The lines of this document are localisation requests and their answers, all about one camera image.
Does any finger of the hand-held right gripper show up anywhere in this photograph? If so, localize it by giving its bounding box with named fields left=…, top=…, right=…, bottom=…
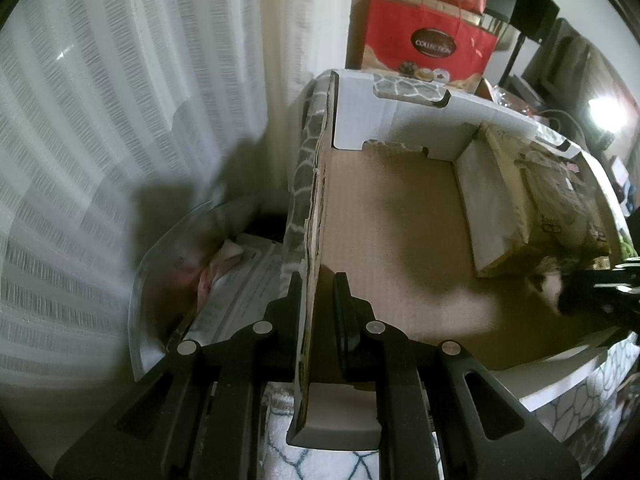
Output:
left=557, top=257, right=640, bottom=333

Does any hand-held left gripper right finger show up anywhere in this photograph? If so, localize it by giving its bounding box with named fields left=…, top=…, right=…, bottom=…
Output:
left=332, top=272, right=583, bottom=480

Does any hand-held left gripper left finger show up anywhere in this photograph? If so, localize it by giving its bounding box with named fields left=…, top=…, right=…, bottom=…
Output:
left=52, top=272, right=306, bottom=480

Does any patterned cardboard box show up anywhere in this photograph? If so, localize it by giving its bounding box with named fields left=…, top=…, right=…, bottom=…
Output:
left=282, top=67, right=636, bottom=448

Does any white printed paper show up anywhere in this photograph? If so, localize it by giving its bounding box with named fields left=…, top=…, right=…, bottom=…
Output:
left=189, top=232, right=287, bottom=347

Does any pink cloth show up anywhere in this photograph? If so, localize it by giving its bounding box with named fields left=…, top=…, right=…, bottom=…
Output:
left=194, top=240, right=247, bottom=313

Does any clear plastic packet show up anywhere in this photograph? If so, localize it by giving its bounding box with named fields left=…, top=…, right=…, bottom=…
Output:
left=517, top=141, right=617, bottom=263

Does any beige flat box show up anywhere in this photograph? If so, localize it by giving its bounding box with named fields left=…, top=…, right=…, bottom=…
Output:
left=452, top=122, right=541, bottom=279

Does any dark furniture panel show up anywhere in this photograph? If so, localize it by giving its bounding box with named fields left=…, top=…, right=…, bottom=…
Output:
left=522, top=17, right=640, bottom=161

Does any white striped curtain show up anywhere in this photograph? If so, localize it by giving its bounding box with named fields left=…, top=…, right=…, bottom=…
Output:
left=0, top=0, right=356, bottom=411

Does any black chair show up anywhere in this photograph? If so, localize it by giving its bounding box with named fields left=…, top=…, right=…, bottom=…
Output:
left=502, top=0, right=562, bottom=93

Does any red gift bag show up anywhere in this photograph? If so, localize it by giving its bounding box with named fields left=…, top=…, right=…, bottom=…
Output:
left=359, top=0, right=502, bottom=95

